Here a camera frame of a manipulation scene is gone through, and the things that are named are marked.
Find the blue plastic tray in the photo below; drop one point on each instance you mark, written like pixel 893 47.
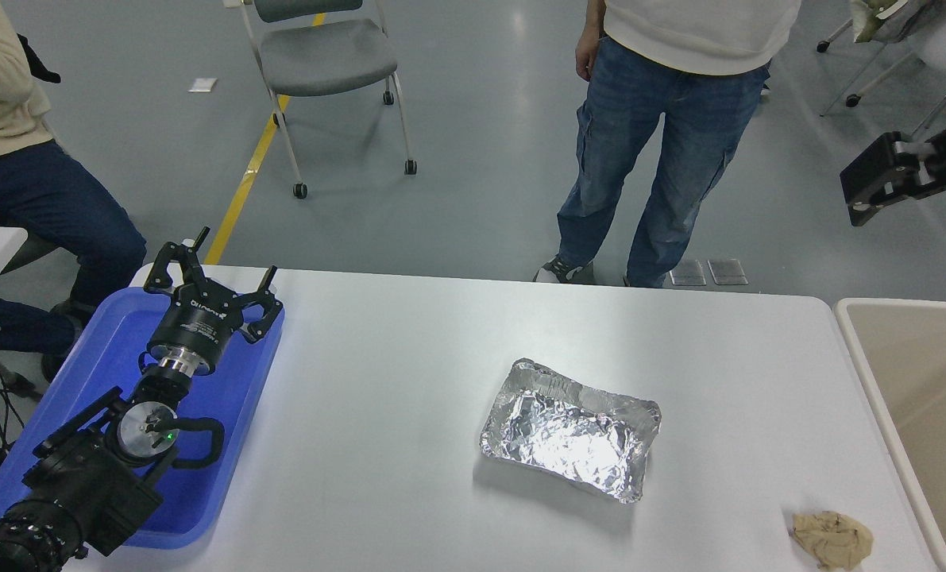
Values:
pixel 226 397

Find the standing person's hand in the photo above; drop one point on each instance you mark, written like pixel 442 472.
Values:
pixel 588 57

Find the silver foil tray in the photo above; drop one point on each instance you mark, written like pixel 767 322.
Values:
pixel 568 437

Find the large pale bin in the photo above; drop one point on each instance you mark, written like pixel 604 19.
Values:
pixel 917 381

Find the crumpled tan paper ball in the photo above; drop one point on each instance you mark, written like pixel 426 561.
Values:
pixel 834 540

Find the standing person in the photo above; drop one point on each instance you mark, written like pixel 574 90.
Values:
pixel 679 119

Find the clear floor plate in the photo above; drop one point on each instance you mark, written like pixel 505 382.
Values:
pixel 688 273
pixel 727 272

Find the grey wheeled chair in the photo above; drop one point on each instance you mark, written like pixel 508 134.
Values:
pixel 326 56

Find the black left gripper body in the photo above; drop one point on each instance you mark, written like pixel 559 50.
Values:
pixel 194 330

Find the standing person's forearm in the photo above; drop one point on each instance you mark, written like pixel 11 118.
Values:
pixel 595 16

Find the seated person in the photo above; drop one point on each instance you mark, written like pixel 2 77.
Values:
pixel 12 191

